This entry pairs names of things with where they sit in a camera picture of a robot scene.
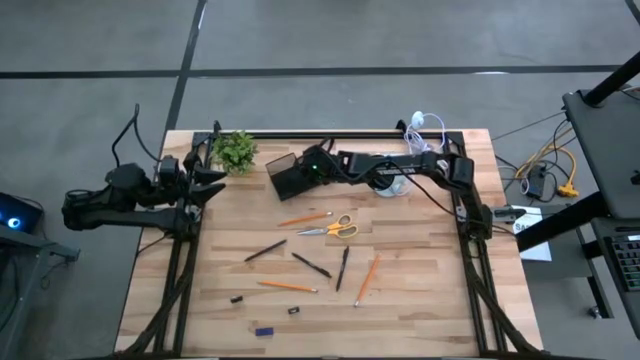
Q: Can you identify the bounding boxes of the black computer with blue light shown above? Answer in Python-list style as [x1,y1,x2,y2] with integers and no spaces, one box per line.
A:
[0,192,45,235]

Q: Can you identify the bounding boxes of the black desk leg bar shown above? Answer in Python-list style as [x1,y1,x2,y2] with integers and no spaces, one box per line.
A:
[514,192,609,254]

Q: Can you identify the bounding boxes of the black pole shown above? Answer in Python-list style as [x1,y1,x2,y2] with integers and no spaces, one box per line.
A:
[582,52,640,109]

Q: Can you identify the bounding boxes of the white spot lamp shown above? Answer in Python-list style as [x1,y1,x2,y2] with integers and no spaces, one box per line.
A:
[367,152,416,199]

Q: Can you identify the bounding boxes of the yellow extension cable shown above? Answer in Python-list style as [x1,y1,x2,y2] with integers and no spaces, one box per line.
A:
[514,142,581,199]

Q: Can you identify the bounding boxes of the white paper sheet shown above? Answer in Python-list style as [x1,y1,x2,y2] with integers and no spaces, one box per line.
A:
[510,203,554,264]

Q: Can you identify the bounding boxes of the grey metal stand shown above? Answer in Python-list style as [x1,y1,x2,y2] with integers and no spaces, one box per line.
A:
[0,224,81,359]

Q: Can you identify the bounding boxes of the black keyboard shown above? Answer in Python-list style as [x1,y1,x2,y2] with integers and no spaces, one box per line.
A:
[604,233,640,294]

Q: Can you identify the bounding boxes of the black mesh desk organizer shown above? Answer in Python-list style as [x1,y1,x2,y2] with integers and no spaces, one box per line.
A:
[264,147,326,202]

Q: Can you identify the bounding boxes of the black metal table frame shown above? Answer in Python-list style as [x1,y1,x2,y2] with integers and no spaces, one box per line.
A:
[113,118,544,359]

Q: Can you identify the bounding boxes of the orange wooden pencil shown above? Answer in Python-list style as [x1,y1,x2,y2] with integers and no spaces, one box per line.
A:
[277,211,335,228]
[353,252,383,309]
[256,280,319,294]

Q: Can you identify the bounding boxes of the black power strip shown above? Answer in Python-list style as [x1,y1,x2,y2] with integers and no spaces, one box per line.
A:
[527,164,549,199]

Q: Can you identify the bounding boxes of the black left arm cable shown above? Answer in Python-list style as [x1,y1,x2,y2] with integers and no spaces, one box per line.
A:
[110,103,162,169]

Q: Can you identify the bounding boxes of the dark grey desk top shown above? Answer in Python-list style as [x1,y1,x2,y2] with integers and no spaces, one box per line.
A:
[562,88,640,221]

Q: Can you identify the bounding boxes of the black pen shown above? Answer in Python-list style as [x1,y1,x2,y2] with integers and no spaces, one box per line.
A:
[291,252,333,280]
[243,238,289,263]
[334,245,351,293]

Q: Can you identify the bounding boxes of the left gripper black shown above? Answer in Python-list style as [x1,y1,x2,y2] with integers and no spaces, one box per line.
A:
[178,151,228,208]

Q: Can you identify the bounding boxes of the green plant in white pot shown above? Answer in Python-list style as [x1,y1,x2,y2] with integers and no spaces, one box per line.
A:
[209,129,260,177]

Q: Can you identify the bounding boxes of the white lamp cable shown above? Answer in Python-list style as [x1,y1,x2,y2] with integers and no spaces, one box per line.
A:
[402,110,449,156]

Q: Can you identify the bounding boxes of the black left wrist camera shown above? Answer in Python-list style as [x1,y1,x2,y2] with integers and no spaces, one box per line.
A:
[159,155,180,187]

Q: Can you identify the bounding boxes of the yellow-handled scissors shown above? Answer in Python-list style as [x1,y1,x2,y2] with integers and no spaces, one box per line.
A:
[296,213,360,240]

